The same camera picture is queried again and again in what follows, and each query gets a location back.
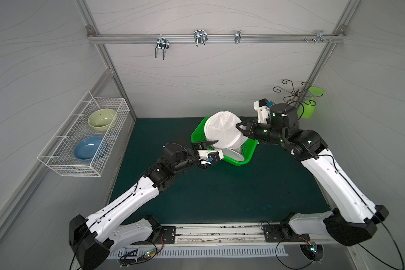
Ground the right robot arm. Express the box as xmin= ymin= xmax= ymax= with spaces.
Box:
xmin=236 ymin=99 xmax=389 ymax=246

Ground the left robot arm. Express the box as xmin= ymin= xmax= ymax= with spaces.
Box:
xmin=68 ymin=141 xmax=224 ymax=270

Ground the green plastic basket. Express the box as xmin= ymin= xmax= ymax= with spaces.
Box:
xmin=191 ymin=117 xmax=258 ymax=167

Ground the green plastic wine glass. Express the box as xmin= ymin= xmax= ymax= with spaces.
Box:
xmin=298 ymin=87 xmax=324 ymax=119

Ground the bronze cup tree stand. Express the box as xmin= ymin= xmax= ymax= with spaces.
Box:
xmin=272 ymin=79 xmax=311 ymax=104

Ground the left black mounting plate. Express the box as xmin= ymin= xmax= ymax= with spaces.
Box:
xmin=147 ymin=226 xmax=177 ymax=245

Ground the black mounting plate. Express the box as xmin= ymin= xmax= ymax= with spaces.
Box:
xmin=260 ymin=223 xmax=311 ymax=243
xmin=147 ymin=226 xmax=177 ymax=245

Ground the small flat metal hook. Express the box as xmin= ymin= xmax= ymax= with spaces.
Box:
xmin=235 ymin=30 xmax=241 ymax=44

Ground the light green bowl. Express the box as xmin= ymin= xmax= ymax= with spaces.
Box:
xmin=88 ymin=108 xmax=117 ymax=132

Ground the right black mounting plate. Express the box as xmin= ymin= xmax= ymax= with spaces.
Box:
xmin=260 ymin=223 xmax=311 ymax=243

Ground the looped metal hook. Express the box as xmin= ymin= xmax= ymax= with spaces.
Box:
xmin=193 ymin=30 xmax=208 ymax=47

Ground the double prong metal hook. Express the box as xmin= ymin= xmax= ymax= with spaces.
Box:
xmin=155 ymin=37 xmax=169 ymax=60

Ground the blue bowl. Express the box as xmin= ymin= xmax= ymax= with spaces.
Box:
xmin=73 ymin=136 xmax=109 ymax=163

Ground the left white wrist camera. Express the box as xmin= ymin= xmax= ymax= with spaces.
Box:
xmin=198 ymin=149 xmax=224 ymax=169

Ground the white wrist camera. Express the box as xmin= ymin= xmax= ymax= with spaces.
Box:
xmin=198 ymin=149 xmax=224 ymax=169
xmin=253 ymin=99 xmax=273 ymax=124

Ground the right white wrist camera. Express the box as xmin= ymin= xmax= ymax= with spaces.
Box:
xmin=253 ymin=99 xmax=273 ymax=124

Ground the right black cable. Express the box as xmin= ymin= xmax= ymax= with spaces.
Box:
xmin=259 ymin=220 xmax=315 ymax=270

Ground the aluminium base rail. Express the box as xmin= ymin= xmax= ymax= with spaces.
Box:
xmin=148 ymin=220 xmax=338 ymax=250

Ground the white slotted cable duct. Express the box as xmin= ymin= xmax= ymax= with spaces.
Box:
xmin=106 ymin=245 xmax=288 ymax=261

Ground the right metal rail hook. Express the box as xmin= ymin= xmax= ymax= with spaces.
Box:
xmin=304 ymin=30 xmax=334 ymax=45

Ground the white wire wall basket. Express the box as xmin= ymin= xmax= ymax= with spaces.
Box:
xmin=38 ymin=92 xmax=130 ymax=177

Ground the left bundle of cables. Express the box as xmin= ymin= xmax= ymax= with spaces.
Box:
xmin=117 ymin=232 xmax=164 ymax=267

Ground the round floor cable port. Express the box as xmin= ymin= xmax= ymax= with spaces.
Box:
xmin=300 ymin=244 xmax=324 ymax=262

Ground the aluminium top rail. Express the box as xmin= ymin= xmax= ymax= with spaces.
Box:
xmin=85 ymin=25 xmax=347 ymax=45

